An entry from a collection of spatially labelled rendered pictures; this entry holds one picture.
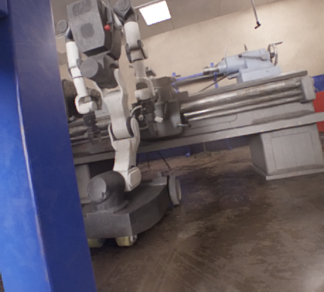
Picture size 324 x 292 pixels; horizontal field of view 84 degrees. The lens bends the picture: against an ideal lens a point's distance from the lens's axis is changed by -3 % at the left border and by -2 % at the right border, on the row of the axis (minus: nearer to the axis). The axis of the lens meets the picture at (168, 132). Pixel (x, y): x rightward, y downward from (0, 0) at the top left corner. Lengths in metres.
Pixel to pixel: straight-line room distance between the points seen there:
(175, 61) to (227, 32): 1.52
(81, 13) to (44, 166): 1.19
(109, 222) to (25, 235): 0.78
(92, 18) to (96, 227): 1.13
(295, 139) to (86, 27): 1.69
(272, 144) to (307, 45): 4.37
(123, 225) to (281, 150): 1.33
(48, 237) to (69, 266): 0.04
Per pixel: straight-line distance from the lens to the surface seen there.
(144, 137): 1.60
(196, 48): 5.42
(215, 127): 1.70
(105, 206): 0.99
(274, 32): 5.76
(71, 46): 1.51
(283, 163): 1.78
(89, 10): 1.33
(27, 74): 0.24
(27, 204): 0.22
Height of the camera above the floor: 0.46
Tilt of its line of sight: 2 degrees up
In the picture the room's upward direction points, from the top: 10 degrees counter-clockwise
